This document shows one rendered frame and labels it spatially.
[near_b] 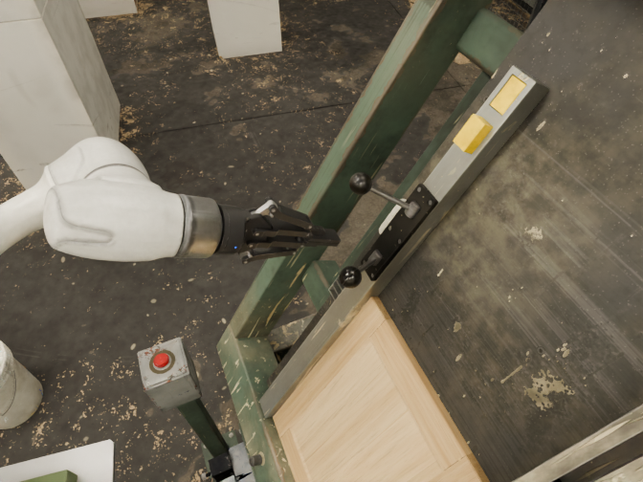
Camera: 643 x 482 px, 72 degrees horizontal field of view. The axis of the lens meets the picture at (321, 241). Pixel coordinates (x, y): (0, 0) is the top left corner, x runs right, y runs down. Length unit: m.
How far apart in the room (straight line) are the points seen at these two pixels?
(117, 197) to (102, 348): 1.97
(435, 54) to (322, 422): 0.79
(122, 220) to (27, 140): 2.59
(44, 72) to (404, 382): 2.50
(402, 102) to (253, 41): 3.56
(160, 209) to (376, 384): 0.53
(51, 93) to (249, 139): 1.28
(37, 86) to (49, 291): 1.11
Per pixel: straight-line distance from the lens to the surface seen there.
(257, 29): 4.37
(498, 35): 0.87
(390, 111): 0.91
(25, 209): 0.76
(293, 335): 1.42
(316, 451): 1.09
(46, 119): 3.05
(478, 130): 0.71
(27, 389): 2.42
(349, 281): 0.72
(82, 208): 0.59
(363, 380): 0.93
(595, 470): 0.68
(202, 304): 2.48
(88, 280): 2.81
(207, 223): 0.63
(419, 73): 0.90
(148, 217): 0.59
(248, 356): 1.29
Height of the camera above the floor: 2.05
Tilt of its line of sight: 50 degrees down
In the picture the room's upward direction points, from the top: straight up
